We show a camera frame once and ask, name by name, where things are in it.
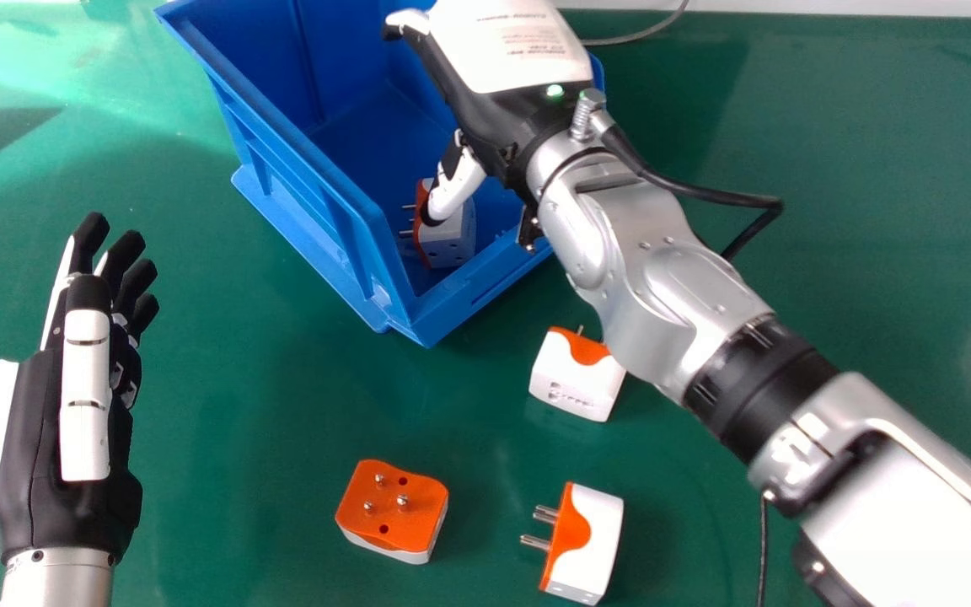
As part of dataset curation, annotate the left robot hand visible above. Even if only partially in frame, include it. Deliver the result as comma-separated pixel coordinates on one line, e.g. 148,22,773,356
0,212,159,567

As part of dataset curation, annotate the blue plastic bin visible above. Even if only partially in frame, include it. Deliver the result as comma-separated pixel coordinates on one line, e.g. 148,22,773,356
154,0,607,348

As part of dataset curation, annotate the grey cable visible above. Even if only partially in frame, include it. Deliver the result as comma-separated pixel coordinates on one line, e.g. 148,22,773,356
580,0,692,46

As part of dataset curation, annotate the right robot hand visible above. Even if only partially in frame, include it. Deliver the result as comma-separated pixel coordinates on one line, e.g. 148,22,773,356
382,0,607,228

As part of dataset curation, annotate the white-and-orange plug adapter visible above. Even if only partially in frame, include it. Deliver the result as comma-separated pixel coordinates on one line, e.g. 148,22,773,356
528,325,627,422
335,459,450,565
399,179,478,269
520,481,625,606

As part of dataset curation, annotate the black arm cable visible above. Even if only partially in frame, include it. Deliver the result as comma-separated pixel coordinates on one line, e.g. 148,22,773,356
599,125,785,262

